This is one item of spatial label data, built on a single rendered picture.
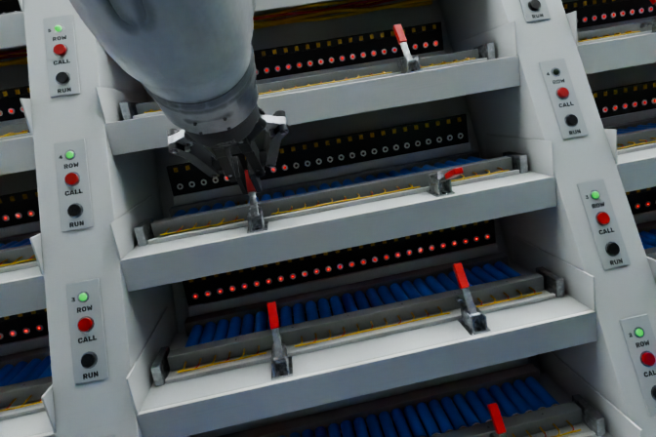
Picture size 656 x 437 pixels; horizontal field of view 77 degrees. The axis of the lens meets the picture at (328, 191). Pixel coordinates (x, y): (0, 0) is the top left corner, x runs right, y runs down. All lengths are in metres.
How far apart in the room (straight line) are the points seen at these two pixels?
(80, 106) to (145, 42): 0.42
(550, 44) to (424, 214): 0.33
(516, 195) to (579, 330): 0.20
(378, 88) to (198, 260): 0.35
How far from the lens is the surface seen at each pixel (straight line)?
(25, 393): 0.75
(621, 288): 0.70
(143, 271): 0.60
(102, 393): 0.63
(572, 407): 0.76
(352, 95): 0.62
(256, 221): 0.60
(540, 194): 0.66
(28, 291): 0.67
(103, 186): 0.63
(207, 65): 0.28
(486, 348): 0.62
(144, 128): 0.64
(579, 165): 0.69
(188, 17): 0.25
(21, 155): 0.70
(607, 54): 0.80
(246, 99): 0.35
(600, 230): 0.69
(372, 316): 0.63
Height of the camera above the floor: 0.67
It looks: 10 degrees up
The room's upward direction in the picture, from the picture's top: 11 degrees counter-clockwise
